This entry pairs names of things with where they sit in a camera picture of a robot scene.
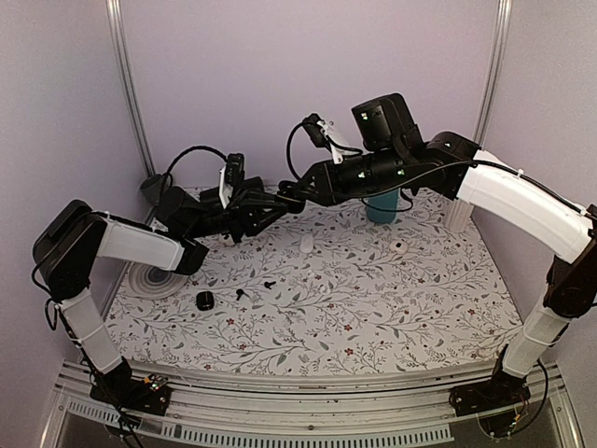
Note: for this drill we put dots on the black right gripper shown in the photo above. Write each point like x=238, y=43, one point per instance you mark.
x=332, y=191

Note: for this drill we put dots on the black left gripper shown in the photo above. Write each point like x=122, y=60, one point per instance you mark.
x=245, y=212

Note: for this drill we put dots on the white earbud charging case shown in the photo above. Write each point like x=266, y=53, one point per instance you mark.
x=400, y=247

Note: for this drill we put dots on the black earbud case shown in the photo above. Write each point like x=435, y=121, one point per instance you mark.
x=286, y=195
x=205, y=301

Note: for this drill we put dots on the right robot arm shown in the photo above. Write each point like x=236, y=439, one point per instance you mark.
x=457, y=168

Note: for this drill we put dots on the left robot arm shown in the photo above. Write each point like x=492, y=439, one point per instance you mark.
x=67, y=251

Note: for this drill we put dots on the white oval earbud case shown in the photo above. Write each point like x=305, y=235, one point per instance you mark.
x=306, y=244

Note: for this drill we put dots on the teal plastic cup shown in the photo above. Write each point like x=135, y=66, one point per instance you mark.
x=382, y=209

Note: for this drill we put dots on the floral patterned table mat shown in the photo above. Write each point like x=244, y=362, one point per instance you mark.
x=352, y=306

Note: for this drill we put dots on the dark green ceramic mug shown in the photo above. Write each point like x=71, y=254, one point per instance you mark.
x=154, y=186

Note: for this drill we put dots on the white ribbed plate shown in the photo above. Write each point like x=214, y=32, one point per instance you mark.
x=151, y=283

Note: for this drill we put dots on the white ribbed vase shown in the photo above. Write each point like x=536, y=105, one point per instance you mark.
x=458, y=216

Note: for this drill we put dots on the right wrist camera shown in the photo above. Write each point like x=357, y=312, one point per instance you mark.
x=324, y=134

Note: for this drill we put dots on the aluminium front rail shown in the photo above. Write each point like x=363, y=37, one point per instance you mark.
x=404, y=409

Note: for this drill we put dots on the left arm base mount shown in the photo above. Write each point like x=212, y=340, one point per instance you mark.
x=127, y=393

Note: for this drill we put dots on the aluminium frame post left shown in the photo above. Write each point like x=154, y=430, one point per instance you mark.
x=117, y=31

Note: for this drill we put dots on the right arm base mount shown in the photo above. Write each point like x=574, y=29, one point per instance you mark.
x=487, y=395

